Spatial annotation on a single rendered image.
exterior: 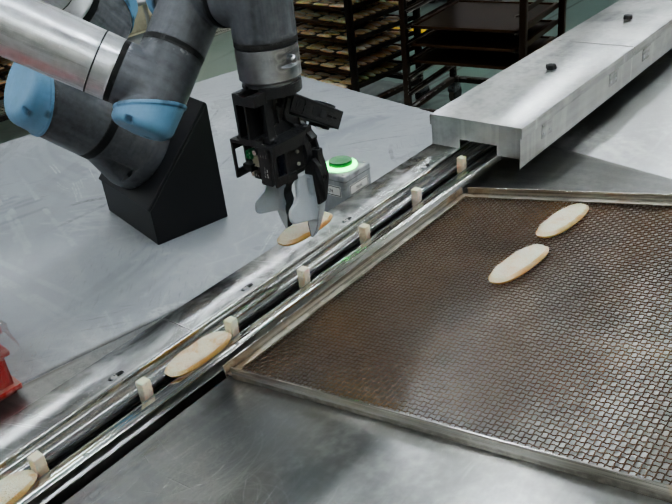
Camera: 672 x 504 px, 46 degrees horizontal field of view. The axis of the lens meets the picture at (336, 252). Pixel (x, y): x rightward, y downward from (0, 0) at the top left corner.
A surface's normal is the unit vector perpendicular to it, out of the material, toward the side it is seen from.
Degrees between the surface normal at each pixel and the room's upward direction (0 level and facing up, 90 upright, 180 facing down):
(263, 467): 10
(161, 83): 67
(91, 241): 0
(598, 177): 0
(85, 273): 0
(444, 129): 90
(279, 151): 90
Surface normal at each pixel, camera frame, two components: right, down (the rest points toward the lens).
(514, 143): -0.62, 0.44
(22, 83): -0.67, -0.20
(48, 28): 0.33, -0.09
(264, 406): -0.23, -0.90
